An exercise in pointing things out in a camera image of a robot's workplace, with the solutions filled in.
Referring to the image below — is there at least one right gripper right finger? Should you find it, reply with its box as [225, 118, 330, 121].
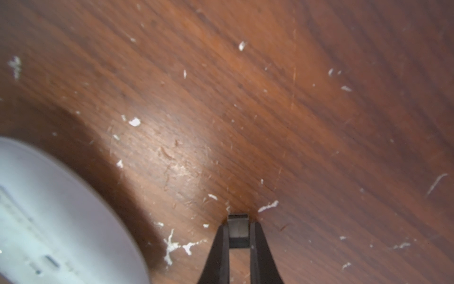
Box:
[249, 222, 284, 284]

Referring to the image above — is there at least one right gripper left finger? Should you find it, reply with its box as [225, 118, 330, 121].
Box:
[197, 224, 230, 284]

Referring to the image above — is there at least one small black USB receiver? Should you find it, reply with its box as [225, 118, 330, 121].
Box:
[227, 214, 250, 249]

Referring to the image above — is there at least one white wireless mouse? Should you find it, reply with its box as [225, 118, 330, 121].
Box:
[1, 137, 150, 284]

